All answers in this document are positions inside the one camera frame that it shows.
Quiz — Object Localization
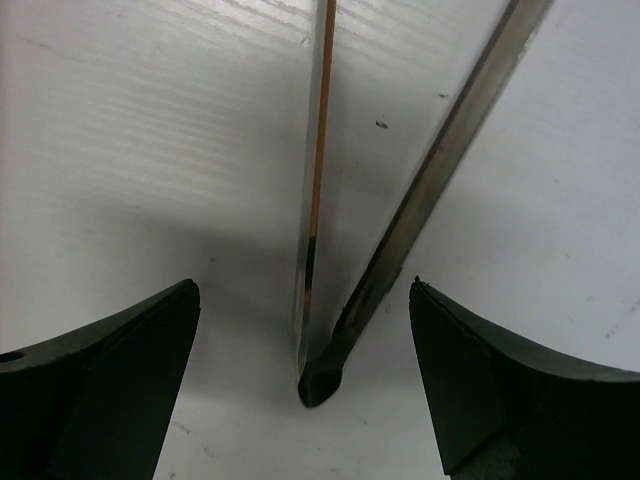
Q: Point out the stainless steel tongs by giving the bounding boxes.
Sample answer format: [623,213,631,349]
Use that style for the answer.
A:
[297,1,552,408]

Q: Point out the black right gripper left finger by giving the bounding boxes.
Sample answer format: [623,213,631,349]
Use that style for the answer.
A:
[1,279,200,479]

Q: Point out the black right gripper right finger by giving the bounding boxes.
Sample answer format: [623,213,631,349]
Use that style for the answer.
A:
[409,280,639,479]

